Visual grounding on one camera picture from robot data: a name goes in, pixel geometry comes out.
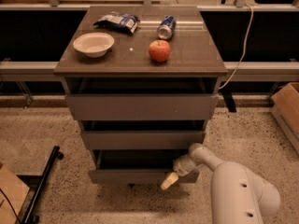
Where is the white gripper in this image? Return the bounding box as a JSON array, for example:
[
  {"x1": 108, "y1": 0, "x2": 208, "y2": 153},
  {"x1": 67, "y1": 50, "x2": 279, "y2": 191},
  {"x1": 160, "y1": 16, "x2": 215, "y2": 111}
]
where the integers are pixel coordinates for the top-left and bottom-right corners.
[{"x1": 161, "y1": 154, "x2": 199, "y2": 190}]

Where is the grey bottom drawer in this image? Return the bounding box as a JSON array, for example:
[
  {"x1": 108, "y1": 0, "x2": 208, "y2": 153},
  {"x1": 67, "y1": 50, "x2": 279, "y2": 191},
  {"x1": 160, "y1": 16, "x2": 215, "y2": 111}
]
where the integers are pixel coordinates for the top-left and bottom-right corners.
[{"x1": 89, "y1": 149, "x2": 187, "y2": 185}]

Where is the grey drawer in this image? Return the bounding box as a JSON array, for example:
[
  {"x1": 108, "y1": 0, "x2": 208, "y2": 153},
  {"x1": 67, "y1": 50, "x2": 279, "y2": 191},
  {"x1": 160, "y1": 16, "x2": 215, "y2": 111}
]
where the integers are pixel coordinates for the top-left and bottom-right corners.
[
  {"x1": 81, "y1": 120, "x2": 205, "y2": 150},
  {"x1": 66, "y1": 77, "x2": 218, "y2": 121},
  {"x1": 89, "y1": 149, "x2": 187, "y2": 185}
]

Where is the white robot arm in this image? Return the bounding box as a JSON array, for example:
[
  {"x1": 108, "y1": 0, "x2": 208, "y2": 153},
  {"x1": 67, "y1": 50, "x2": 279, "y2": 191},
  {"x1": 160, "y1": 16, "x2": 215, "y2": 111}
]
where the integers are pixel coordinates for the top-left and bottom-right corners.
[{"x1": 161, "y1": 143, "x2": 281, "y2": 224}]

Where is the grey middle drawer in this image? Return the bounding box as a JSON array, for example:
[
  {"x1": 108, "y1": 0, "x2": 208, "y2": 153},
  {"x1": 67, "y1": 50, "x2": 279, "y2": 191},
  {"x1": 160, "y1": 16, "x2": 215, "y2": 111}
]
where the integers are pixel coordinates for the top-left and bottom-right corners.
[{"x1": 81, "y1": 120, "x2": 205, "y2": 150}]

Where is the grey drawer cabinet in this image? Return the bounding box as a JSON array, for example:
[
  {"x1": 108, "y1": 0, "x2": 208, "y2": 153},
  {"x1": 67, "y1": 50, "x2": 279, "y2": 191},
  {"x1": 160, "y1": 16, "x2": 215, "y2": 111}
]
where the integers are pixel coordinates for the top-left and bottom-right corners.
[{"x1": 53, "y1": 6, "x2": 228, "y2": 185}]

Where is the grey top drawer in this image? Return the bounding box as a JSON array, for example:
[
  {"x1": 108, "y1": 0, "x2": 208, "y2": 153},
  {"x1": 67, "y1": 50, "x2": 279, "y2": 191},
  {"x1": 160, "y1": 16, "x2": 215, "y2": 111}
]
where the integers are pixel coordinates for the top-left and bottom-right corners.
[{"x1": 66, "y1": 77, "x2": 218, "y2": 121}]

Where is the red apple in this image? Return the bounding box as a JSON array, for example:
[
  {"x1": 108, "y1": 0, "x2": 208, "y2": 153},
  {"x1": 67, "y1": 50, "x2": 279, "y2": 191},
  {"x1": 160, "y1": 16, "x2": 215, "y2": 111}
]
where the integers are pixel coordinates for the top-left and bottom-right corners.
[{"x1": 149, "y1": 40, "x2": 170, "y2": 63}]

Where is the black metal bar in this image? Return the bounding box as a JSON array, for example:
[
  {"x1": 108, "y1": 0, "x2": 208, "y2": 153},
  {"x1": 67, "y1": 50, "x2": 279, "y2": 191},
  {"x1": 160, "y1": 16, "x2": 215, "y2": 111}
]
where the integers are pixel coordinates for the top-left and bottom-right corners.
[{"x1": 21, "y1": 146, "x2": 64, "y2": 224}]

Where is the blue soda can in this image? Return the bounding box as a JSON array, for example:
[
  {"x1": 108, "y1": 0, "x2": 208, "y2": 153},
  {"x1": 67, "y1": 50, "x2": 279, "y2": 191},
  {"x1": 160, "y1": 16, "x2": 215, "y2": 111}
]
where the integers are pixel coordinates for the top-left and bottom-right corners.
[{"x1": 157, "y1": 16, "x2": 177, "y2": 40}]

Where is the white bowl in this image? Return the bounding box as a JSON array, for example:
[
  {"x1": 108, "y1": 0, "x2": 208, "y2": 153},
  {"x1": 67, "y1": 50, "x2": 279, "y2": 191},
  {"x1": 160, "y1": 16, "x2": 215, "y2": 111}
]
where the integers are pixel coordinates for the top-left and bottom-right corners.
[{"x1": 73, "y1": 33, "x2": 114, "y2": 58}]

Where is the cardboard box left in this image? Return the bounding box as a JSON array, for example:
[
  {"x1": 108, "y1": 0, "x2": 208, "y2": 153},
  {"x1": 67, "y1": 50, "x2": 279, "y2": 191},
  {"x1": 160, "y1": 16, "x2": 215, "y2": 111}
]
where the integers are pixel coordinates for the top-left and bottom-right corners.
[{"x1": 0, "y1": 162, "x2": 29, "y2": 224}]

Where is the blue white chip bag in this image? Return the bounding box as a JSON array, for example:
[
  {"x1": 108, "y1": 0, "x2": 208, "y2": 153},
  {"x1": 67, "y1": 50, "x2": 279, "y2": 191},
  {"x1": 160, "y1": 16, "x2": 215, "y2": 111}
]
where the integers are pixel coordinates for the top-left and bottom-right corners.
[{"x1": 93, "y1": 11, "x2": 140, "y2": 34}]

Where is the black cable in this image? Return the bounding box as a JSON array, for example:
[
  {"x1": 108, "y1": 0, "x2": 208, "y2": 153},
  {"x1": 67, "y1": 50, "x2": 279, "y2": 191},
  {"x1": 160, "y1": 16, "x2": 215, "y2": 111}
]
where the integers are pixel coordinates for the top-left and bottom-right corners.
[{"x1": 0, "y1": 188, "x2": 23, "y2": 224}]

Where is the white cable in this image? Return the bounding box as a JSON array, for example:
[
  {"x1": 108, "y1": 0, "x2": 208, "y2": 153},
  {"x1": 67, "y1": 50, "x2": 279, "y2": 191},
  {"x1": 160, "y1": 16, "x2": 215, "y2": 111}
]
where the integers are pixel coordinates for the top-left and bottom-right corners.
[{"x1": 218, "y1": 4, "x2": 254, "y2": 91}]

